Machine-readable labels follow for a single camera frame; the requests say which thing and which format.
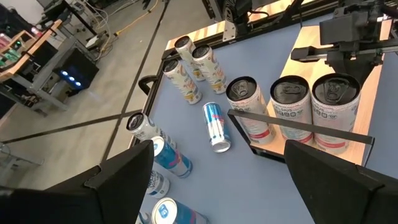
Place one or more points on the white Celsius Peach Vibe can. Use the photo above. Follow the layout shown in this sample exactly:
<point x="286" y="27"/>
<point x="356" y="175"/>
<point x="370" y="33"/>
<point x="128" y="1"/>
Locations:
<point x="335" y="90"/>
<point x="290" y="90"/>
<point x="241" y="88"/>

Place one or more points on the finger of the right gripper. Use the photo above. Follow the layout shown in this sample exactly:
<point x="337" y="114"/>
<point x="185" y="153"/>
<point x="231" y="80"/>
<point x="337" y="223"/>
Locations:
<point x="357" y="67"/>

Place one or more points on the blue Red Bull can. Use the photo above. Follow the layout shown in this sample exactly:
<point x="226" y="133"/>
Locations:
<point x="174" y="214"/>
<point x="174" y="160"/>
<point x="216" y="124"/>

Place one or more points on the silver mounting bracket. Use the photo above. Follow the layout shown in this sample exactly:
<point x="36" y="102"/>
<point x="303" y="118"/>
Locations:
<point x="229" y="31"/>

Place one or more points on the wooden workbench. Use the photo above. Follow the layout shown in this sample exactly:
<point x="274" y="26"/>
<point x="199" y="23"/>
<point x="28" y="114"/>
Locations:
<point x="37" y="43"/>

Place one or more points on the black computer tower blue lights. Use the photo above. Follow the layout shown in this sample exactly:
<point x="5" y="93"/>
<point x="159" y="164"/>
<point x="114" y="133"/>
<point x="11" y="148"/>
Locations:
<point x="76" y="73"/>

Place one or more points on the black table frame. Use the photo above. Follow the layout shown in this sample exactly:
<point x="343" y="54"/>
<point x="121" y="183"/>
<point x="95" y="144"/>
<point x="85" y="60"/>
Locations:
<point x="147" y="105"/>

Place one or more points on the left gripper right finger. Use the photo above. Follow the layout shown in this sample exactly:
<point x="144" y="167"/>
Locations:
<point x="326" y="186"/>

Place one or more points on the white Celsius Arctic Vibe can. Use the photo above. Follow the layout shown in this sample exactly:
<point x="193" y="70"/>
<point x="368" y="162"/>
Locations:
<point x="141" y="219"/>
<point x="158" y="185"/>
<point x="140" y="124"/>

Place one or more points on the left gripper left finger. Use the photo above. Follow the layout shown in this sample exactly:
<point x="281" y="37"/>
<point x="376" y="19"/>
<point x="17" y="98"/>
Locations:
<point x="118" y="186"/>

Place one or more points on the blue grey table mat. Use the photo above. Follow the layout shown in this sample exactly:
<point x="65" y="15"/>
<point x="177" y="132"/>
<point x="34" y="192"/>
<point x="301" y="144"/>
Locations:
<point x="264" y="193"/>

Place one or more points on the wooden shelf black metal frame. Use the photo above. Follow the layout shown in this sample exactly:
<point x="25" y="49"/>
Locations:
<point x="370" y="102"/>

